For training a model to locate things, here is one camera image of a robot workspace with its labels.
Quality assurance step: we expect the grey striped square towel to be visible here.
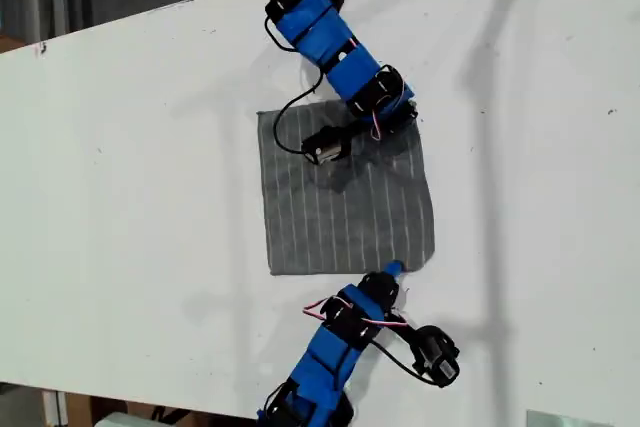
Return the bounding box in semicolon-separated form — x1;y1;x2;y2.
256;100;436;277

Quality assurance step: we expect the steel plate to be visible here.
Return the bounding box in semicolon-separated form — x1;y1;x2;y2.
525;409;601;427

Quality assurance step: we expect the white plastic container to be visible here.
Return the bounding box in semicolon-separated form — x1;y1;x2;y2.
94;411;151;427

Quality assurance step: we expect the brown cardboard box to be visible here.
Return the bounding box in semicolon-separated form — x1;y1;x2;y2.
64;391;241;427

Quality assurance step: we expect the white table leg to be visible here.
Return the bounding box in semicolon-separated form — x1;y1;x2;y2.
42;389;69;427

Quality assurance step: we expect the black camera stalk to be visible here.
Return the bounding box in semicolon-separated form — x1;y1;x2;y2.
344;119;381;142
384;315;422;348

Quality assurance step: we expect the black camera cable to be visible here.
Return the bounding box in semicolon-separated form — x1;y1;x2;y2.
263;14;324;154
369;339;436;388

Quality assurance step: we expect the black silver wrist camera box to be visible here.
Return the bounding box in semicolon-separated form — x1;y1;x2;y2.
301;125;354;167

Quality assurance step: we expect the black labelled wrist camera box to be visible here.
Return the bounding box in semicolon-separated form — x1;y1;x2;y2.
412;325;461;389

